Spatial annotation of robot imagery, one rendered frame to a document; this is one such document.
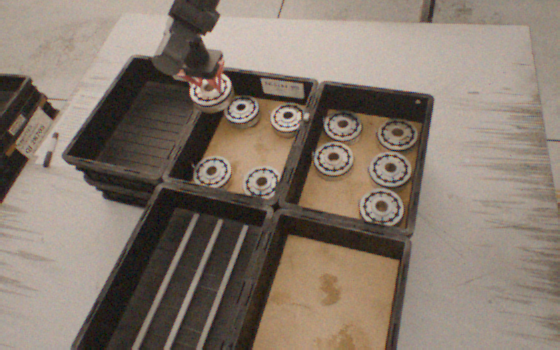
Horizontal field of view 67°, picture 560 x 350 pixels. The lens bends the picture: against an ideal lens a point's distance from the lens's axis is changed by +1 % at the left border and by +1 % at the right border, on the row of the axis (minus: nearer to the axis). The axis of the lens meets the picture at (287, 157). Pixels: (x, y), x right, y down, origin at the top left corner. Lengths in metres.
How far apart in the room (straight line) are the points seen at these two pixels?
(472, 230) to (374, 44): 0.76
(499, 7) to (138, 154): 2.38
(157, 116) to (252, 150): 0.34
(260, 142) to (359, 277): 0.46
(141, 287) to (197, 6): 0.64
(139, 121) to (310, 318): 0.77
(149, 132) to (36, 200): 0.43
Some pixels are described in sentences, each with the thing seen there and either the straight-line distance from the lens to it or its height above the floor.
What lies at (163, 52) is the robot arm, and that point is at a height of 1.25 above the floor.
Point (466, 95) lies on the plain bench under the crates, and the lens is 1.47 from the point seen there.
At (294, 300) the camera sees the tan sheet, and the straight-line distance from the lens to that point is 0.97.
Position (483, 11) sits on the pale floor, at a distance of 2.97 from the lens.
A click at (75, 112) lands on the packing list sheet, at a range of 1.70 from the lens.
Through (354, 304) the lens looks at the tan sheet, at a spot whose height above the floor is 0.83.
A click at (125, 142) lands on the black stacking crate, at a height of 0.83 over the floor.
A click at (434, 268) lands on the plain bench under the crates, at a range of 1.15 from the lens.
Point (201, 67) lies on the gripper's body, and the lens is 0.96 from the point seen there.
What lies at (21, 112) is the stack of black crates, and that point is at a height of 0.53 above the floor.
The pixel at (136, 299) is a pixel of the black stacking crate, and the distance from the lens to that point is 1.07.
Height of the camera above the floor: 1.76
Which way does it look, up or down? 55 degrees down
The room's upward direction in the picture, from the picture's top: 12 degrees counter-clockwise
